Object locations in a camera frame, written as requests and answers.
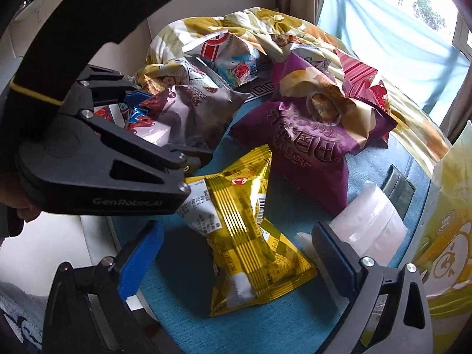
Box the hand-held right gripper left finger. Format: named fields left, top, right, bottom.
left=42, top=219, right=166, bottom=354

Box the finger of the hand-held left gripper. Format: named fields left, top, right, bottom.
left=76, top=65, right=148, bottom=113
left=74, top=109, right=214, bottom=197

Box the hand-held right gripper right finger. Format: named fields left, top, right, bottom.
left=312, top=222, right=434, bottom=354

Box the shiny blue red snack packet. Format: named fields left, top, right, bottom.
left=123, top=90, right=163, bottom=126

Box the white translucent packet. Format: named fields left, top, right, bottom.
left=297, top=181, right=408, bottom=308

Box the yellow checked snack packet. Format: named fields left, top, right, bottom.
left=176, top=145, right=318, bottom=318

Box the green corn bear bag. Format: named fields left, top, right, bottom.
left=411, top=120, right=472, bottom=354

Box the red pink snack packet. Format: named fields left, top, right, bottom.
left=334, top=48, right=391, bottom=115

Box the person's left hand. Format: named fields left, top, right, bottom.
left=0, top=175, right=43, bottom=224

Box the teal fabric cushion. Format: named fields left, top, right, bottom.
left=107, top=92, right=443, bottom=354

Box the cartoon print snack bag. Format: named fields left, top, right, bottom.
left=136, top=59, right=207, bottom=96

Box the grey snack bag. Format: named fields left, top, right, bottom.
left=147, top=84, right=251, bottom=152

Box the grey fabric tag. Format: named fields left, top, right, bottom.
left=383, top=164, right=417, bottom=211

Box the purple snack bag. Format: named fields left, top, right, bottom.
left=229, top=52, right=399, bottom=217

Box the white blue red snack bag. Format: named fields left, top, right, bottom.
left=182, top=31, right=275, bottom=89

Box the grey fluffy rug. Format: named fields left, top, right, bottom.
left=0, top=280, right=48, bottom=351

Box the floral yellow blanket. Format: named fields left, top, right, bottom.
left=145, top=6, right=452, bottom=178

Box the light blue sheet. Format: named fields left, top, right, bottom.
left=317, top=0, right=472, bottom=119

